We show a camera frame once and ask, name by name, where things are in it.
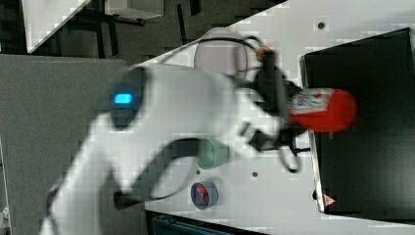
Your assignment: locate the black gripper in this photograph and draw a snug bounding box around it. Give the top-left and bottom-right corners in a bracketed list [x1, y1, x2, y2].
[239, 54, 306, 152]

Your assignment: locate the red ketchup bottle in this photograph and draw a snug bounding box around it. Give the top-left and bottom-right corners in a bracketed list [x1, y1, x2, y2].
[288, 88, 357, 132]

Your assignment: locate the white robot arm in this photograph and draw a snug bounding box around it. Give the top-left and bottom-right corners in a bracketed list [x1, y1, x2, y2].
[39, 55, 299, 235]

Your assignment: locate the black and steel toaster oven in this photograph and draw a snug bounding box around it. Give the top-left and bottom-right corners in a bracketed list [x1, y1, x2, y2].
[300, 27, 415, 223]

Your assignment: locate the grey round plate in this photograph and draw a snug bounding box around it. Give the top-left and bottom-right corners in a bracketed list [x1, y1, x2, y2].
[194, 27, 248, 76]

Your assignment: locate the green metal cup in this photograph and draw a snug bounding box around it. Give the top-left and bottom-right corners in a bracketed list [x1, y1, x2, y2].
[197, 138, 230, 169]

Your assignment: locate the blue bowl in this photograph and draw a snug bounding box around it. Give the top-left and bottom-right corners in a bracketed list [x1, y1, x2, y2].
[190, 181, 218, 211]

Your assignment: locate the upper red strawberry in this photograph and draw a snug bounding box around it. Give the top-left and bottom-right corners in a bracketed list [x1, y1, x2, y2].
[196, 184, 208, 195]

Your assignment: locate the red strawberry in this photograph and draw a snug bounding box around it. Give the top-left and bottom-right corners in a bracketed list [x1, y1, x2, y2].
[202, 193, 209, 204]
[196, 184, 208, 195]

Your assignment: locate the lower red strawberry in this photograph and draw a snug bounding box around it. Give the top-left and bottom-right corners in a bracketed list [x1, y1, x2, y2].
[202, 193, 209, 204]

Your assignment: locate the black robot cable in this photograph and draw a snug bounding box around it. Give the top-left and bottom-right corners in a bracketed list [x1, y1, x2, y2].
[156, 35, 302, 202]

